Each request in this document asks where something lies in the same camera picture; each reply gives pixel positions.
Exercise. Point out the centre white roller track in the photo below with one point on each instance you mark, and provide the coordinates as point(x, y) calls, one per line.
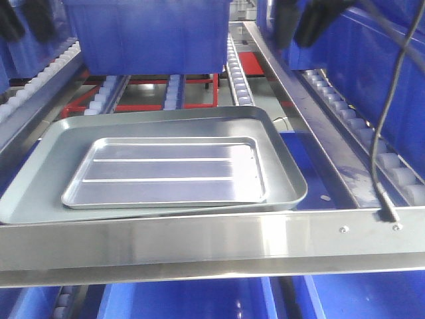
point(175, 92)

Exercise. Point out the red steel floor frame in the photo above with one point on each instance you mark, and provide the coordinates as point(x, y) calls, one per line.
point(146, 93)

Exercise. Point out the large grey tray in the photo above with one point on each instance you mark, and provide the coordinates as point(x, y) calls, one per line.
point(35, 194)

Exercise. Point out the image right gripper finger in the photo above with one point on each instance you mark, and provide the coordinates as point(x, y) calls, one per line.
point(286, 20)
point(316, 18)

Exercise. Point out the white roller track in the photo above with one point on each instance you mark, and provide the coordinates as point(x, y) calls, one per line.
point(175, 92)
point(239, 86)
point(108, 96)

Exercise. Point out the left white roller track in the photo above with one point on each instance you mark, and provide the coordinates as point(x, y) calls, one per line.
point(108, 96)

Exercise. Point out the blue bin below right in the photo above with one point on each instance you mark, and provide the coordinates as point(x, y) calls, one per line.
point(363, 295)

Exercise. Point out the blue bin below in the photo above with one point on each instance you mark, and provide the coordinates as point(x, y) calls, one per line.
point(363, 295)
point(29, 302)
point(216, 298)

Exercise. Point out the blue bin below left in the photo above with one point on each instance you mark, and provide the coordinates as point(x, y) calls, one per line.
point(29, 302)

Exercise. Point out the right steel divider rail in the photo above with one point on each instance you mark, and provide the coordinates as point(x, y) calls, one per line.
point(336, 155)

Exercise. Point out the far left roller track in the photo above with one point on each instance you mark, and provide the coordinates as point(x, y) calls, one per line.
point(40, 80)

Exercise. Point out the blue bin below centre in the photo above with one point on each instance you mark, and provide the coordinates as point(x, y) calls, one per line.
point(216, 298)

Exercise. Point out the far right roller track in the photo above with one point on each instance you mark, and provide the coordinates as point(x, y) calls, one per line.
point(392, 170)

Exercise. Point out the steel front shelf rail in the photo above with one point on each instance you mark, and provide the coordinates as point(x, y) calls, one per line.
point(210, 246)

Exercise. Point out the large blue bin upper left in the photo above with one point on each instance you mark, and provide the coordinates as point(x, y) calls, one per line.
point(27, 57)

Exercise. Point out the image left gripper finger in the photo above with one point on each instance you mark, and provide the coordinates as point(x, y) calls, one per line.
point(38, 14)
point(12, 29)

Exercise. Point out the silver metal tray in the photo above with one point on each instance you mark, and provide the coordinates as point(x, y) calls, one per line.
point(167, 172)

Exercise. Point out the right white roller track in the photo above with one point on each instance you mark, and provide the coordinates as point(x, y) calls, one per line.
point(239, 86)

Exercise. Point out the blue bin on upper shelf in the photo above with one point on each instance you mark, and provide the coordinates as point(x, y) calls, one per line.
point(151, 37)

